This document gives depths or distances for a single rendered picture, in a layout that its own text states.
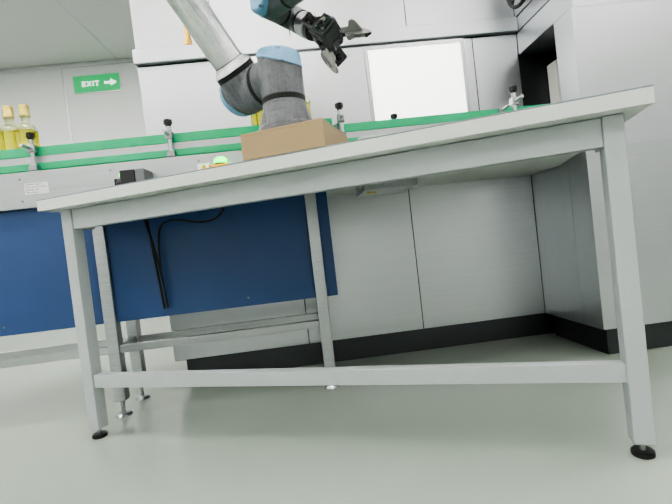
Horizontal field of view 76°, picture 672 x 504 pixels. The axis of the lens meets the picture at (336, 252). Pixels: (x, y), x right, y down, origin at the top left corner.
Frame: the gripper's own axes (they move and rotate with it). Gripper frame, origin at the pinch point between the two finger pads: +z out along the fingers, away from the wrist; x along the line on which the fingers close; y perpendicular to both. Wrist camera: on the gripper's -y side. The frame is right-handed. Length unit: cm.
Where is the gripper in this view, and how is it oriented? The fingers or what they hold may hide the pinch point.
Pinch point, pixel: (355, 54)
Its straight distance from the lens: 137.6
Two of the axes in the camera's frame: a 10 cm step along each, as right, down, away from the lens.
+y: -4.2, -3.0, -8.5
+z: 6.2, 5.9, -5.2
